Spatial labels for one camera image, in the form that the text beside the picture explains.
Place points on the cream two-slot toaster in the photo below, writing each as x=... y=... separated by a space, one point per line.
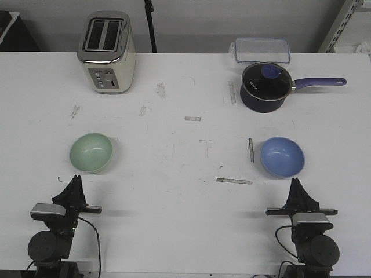
x=107 y=53

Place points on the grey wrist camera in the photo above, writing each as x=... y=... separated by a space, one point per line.
x=44 y=211
x=310 y=218

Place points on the glass saucepan lid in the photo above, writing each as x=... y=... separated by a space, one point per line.
x=267 y=81

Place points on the clear plastic food container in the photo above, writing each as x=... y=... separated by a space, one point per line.
x=254 y=50

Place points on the green bowl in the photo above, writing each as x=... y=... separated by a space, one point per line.
x=91 y=153

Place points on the blue bowl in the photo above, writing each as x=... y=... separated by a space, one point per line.
x=282 y=157

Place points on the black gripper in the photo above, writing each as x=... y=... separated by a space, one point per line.
x=304 y=201
x=68 y=223

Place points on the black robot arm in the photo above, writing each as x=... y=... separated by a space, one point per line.
x=316 y=252
x=50 y=249

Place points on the black tripod pole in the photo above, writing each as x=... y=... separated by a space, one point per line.
x=148 y=10

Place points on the grey metal shelf upright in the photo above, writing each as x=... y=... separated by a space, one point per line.
x=343 y=17

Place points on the dark blue saucepan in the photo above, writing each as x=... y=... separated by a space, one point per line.
x=264 y=106

